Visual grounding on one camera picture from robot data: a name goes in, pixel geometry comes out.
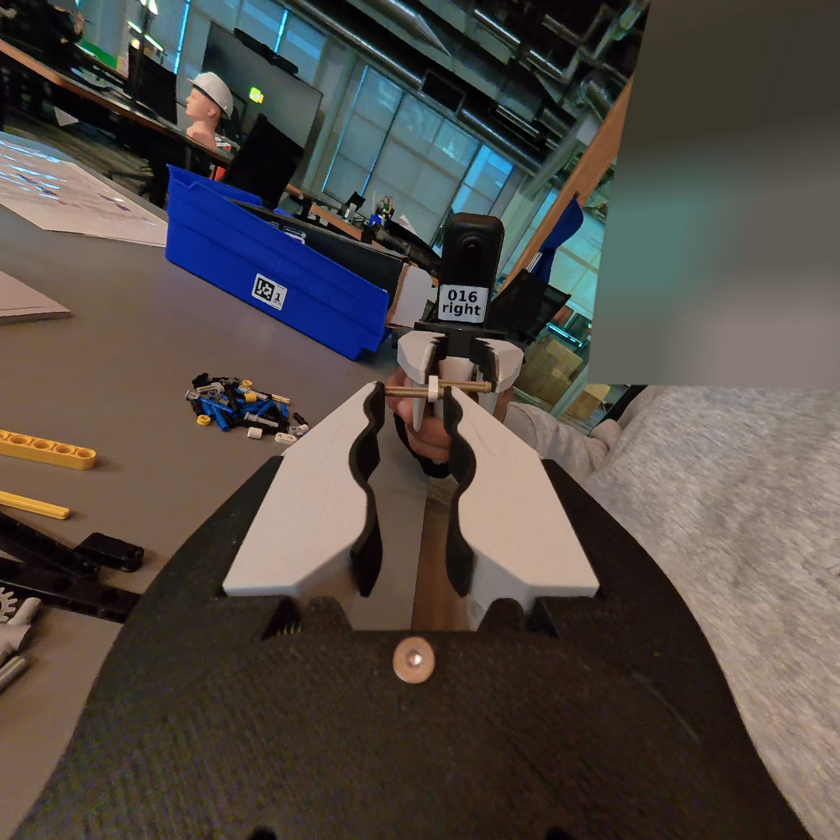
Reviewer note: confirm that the blue storage bin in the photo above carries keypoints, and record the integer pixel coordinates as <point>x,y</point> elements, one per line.
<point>262,275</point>

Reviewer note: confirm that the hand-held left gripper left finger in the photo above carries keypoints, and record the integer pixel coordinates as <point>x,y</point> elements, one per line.
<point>302,518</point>

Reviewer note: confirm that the printed paper sheet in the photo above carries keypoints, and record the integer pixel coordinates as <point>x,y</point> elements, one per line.
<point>65,190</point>

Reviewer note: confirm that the thin yellow lego axle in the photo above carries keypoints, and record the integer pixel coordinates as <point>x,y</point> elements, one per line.
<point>33,504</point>

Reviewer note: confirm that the person's grey sweater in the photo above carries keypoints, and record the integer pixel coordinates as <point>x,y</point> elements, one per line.
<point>735,558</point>

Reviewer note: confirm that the mannequin head with white helmet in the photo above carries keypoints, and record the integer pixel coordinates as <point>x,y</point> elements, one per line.
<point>210,105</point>

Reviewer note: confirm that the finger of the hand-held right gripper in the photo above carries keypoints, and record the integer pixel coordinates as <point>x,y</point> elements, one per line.
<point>413,358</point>
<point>508,364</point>

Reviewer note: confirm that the person's right forearm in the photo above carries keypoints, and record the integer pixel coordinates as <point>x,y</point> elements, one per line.
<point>564,433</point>

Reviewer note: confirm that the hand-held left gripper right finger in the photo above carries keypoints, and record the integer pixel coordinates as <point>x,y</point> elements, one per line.
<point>518,525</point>

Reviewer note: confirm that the white envelopes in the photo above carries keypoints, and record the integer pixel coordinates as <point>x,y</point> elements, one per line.
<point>413,295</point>

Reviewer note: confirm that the person's right hand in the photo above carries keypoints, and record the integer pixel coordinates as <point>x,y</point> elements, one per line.
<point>423,447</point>

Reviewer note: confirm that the black computer monitor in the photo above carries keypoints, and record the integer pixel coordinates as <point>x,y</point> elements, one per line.
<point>262,164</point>

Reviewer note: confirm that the cardboard boxes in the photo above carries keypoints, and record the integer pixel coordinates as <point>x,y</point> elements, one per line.
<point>558,374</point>

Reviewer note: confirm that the long yellow lego beam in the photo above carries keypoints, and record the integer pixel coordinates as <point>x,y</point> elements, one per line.
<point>46,449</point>

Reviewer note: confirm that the pile of small lego pins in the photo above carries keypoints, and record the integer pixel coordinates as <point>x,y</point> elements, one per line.
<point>243,407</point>

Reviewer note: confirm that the blue cloth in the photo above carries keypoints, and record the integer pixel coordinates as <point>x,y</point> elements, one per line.
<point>558,236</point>

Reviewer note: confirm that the lego instruction booklet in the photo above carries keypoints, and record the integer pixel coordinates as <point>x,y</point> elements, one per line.
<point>26,302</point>

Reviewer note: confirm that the tan lego axle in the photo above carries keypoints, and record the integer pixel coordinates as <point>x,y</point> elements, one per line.
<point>403,390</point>

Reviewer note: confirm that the pile of lego beams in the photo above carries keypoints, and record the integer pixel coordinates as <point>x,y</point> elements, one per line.
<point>52,571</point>

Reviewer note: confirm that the wooden pillar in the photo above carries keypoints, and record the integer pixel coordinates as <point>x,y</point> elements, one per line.
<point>577,177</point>

